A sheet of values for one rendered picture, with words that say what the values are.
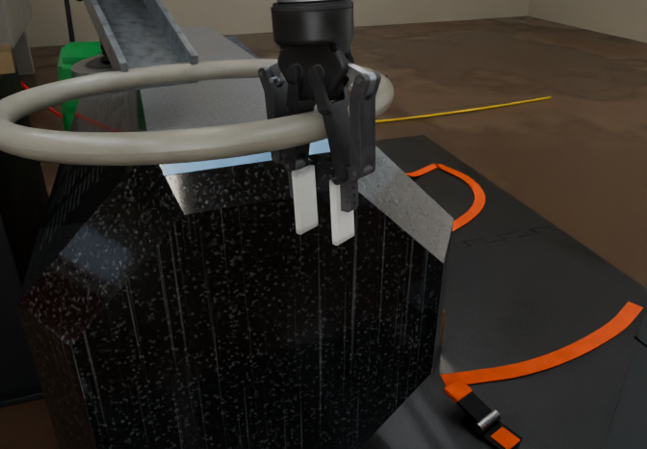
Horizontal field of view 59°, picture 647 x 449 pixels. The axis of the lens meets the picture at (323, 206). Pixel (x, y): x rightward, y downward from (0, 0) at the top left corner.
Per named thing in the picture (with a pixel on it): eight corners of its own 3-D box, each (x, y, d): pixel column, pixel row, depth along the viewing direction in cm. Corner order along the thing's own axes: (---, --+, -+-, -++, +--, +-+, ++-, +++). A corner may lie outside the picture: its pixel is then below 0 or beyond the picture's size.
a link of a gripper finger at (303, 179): (296, 172, 58) (291, 171, 59) (300, 235, 61) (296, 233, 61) (315, 165, 60) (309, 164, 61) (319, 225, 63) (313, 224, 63)
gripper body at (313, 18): (374, -6, 52) (375, 96, 55) (303, -4, 57) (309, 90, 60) (321, -1, 46) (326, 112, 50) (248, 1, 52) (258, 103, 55)
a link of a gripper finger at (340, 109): (330, 63, 55) (342, 60, 54) (356, 173, 58) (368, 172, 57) (304, 68, 52) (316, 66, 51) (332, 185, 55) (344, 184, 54)
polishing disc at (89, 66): (174, 47, 138) (172, 42, 137) (164, 70, 119) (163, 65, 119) (85, 59, 136) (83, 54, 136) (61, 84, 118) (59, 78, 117)
